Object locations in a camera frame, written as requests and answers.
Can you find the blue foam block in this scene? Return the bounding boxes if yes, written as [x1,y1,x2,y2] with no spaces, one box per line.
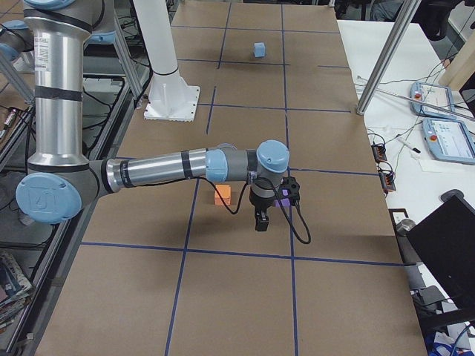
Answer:
[253,42,266,59]

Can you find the purple foam block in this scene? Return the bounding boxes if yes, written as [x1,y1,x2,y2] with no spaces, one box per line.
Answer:
[273,188,291,208]

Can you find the orange foam block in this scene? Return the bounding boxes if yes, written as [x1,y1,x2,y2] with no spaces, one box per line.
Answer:
[214,184,232,206]

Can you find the lower orange connector box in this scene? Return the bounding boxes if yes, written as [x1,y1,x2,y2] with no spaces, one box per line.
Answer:
[379,169,396,194]

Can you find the orange connector box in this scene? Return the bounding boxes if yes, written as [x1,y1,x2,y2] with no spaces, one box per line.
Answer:
[371,143,387,163]
[379,169,396,194]

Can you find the upper orange connector box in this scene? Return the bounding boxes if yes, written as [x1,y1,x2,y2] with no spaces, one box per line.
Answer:
[371,143,387,163]

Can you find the black marker pen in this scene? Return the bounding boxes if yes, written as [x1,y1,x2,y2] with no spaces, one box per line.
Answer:
[396,136,421,154]

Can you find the black monitor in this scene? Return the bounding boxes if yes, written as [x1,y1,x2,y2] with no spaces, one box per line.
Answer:
[407,196,474,309]

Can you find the white side table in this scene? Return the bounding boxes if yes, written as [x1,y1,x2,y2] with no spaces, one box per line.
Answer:
[338,20,474,223]

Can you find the lower teach pendant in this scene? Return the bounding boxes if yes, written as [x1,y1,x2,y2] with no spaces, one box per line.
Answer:
[422,118,474,165]

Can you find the teach pendant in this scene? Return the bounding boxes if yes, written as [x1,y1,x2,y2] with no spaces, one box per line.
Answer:
[410,82,456,119]
[422,118,474,165]

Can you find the upper teach pendant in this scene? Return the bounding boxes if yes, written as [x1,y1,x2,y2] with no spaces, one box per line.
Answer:
[410,82,456,119]

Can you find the stack of magazines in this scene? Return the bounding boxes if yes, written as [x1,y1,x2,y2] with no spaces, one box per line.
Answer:
[1,250,33,323]

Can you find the white pedestal column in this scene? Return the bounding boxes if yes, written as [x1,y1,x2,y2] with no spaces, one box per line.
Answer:
[133,0,200,122]

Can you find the aluminium frame post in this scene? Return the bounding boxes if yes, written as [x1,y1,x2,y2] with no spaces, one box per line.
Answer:
[356,0,421,115]

